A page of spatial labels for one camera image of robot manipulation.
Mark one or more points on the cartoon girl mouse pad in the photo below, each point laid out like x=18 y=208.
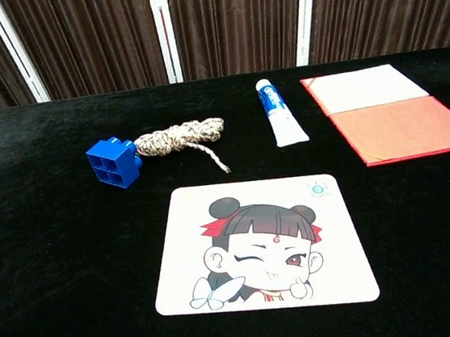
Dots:
x=262 y=245

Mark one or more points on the white and blue toothpaste tube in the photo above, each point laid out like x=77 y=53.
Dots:
x=282 y=119

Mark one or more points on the blue plastic building brick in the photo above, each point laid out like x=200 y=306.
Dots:
x=114 y=163

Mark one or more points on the brown pleated curtain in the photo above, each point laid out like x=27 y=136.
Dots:
x=236 y=20

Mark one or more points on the red open folder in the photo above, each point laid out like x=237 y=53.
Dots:
x=389 y=113

